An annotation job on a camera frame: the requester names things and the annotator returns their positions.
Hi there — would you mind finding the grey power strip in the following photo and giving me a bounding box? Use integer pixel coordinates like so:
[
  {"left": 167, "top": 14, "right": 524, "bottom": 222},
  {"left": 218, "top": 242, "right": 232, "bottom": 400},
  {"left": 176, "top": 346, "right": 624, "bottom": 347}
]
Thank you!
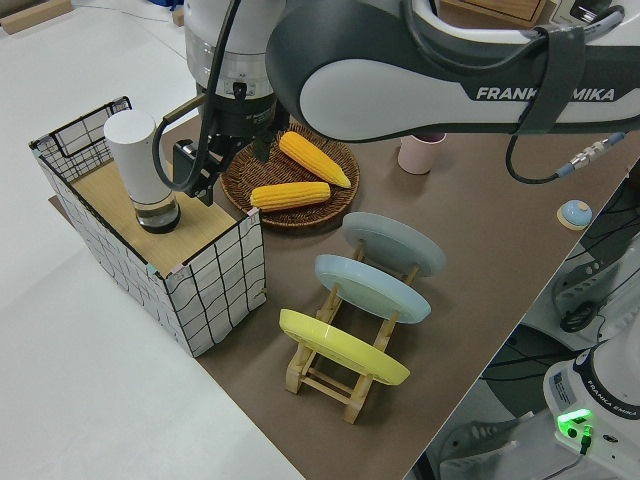
[{"left": 437, "top": 417, "right": 524, "bottom": 474}]

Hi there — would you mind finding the pink mug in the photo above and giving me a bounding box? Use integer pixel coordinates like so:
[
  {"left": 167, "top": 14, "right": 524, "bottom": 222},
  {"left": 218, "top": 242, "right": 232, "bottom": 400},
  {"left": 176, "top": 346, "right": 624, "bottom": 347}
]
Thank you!
[{"left": 397, "top": 130, "right": 447, "bottom": 176}]

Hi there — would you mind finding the yellow plate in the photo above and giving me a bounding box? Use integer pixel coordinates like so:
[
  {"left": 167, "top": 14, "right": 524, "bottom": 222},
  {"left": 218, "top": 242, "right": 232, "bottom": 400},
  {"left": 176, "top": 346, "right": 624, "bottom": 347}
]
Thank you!
[{"left": 278, "top": 308, "right": 411, "bottom": 387}]

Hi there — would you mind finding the white bottle with clear base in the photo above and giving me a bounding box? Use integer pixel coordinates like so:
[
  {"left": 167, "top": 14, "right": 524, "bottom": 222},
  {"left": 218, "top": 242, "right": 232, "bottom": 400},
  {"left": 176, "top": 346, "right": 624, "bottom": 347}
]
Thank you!
[{"left": 103, "top": 108, "right": 181, "bottom": 235}]

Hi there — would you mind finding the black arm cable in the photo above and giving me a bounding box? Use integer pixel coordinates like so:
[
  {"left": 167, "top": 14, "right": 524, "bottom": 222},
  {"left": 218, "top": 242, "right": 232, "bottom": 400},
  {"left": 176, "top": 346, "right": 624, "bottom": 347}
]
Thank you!
[{"left": 152, "top": 0, "right": 241, "bottom": 194}]

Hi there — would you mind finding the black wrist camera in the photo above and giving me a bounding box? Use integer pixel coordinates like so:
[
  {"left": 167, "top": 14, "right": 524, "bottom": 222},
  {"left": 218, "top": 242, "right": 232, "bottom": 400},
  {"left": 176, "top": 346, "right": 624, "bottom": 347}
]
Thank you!
[{"left": 172, "top": 139, "right": 201, "bottom": 194}]

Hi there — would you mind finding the wooden shelf board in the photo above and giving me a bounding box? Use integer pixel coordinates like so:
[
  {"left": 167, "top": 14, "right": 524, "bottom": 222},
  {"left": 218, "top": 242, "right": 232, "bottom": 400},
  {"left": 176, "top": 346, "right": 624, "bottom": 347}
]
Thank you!
[{"left": 69, "top": 162, "right": 237, "bottom": 266}]

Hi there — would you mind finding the blue bell on wooden base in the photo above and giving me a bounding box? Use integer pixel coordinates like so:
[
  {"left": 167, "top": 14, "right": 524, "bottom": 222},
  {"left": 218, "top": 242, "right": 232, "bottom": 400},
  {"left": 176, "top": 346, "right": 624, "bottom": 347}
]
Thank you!
[{"left": 556, "top": 199, "right": 594, "bottom": 231}]

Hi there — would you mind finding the yellow corn cob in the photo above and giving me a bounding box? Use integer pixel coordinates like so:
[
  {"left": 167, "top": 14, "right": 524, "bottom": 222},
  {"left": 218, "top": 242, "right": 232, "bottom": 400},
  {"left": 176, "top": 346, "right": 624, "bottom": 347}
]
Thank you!
[
  {"left": 278, "top": 131, "right": 353, "bottom": 190},
  {"left": 249, "top": 181, "right": 332, "bottom": 213}
]

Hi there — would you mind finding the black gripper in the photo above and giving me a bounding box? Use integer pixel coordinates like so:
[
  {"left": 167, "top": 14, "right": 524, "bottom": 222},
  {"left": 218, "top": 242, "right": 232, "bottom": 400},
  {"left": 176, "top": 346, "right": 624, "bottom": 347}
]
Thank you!
[{"left": 192, "top": 92, "right": 287, "bottom": 207}]

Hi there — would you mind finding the wire basket with grid paper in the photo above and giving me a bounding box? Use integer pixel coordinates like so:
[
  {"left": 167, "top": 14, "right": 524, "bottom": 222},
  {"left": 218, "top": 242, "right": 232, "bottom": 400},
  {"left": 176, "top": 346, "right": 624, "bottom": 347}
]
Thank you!
[{"left": 28, "top": 94, "right": 267, "bottom": 359}]

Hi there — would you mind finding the brown table mat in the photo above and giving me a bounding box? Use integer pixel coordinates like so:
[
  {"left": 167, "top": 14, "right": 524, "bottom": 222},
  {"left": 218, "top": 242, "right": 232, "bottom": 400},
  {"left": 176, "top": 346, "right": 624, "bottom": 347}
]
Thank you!
[{"left": 47, "top": 112, "right": 640, "bottom": 480}]

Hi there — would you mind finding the brown woven wicker tray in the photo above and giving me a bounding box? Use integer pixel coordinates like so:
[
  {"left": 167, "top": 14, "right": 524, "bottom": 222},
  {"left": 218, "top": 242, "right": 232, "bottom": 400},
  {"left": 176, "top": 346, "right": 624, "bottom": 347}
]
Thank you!
[{"left": 218, "top": 124, "right": 362, "bottom": 231}]

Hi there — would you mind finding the black power plug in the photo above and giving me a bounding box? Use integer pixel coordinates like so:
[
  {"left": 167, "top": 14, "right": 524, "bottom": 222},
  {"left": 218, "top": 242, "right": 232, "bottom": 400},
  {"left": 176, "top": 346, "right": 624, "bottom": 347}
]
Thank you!
[{"left": 559, "top": 301, "right": 597, "bottom": 335}]

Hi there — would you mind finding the long wooden block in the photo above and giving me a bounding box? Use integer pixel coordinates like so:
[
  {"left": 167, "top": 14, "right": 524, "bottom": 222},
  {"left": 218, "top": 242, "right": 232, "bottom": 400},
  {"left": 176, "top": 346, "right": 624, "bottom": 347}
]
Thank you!
[{"left": 0, "top": 0, "right": 74, "bottom": 36}]

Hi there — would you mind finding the light blue plate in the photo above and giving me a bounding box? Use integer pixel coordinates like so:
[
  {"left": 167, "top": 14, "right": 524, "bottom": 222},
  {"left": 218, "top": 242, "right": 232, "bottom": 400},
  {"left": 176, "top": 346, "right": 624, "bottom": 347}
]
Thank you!
[{"left": 313, "top": 253, "right": 433, "bottom": 326}]

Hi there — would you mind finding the cream toaster oven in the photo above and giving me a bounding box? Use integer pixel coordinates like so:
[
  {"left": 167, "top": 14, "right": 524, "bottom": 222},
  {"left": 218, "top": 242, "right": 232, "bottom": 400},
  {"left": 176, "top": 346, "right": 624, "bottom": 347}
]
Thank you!
[{"left": 549, "top": 0, "right": 626, "bottom": 34}]

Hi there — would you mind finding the wooden cabinet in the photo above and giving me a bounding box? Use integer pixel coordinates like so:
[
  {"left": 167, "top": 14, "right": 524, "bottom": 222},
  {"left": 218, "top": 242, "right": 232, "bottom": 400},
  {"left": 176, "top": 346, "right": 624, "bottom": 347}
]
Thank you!
[{"left": 439, "top": 0, "right": 549, "bottom": 27}]

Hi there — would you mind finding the grey plate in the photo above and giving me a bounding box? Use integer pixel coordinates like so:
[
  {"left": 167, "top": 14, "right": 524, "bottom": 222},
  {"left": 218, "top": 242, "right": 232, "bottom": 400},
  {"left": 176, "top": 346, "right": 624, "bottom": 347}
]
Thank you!
[{"left": 341, "top": 211, "right": 448, "bottom": 281}]

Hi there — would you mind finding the white power strip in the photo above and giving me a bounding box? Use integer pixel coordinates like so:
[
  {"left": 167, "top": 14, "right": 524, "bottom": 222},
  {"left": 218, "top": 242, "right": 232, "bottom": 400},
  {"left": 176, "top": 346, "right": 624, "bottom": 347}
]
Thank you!
[{"left": 552, "top": 252, "right": 626, "bottom": 321}]

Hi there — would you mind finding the wooden plate rack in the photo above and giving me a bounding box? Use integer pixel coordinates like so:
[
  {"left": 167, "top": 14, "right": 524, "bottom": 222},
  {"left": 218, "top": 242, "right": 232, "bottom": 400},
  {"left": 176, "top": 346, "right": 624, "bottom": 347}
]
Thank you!
[{"left": 284, "top": 238, "right": 424, "bottom": 425}]

